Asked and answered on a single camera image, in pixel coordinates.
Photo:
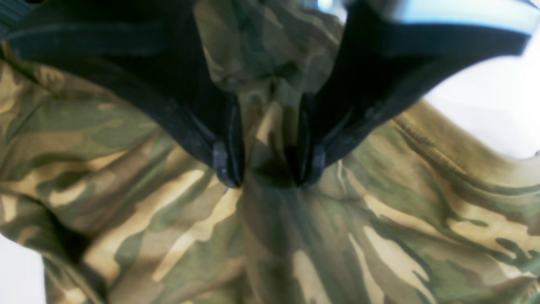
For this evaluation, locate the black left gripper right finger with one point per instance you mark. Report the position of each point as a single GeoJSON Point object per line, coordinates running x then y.
{"type": "Point", "coordinates": [391, 54]}

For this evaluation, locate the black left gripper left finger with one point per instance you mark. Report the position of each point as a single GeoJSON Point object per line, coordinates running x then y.
{"type": "Point", "coordinates": [148, 52]}

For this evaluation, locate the camouflage t-shirt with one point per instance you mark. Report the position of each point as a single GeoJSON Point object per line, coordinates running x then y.
{"type": "Point", "coordinates": [419, 213]}

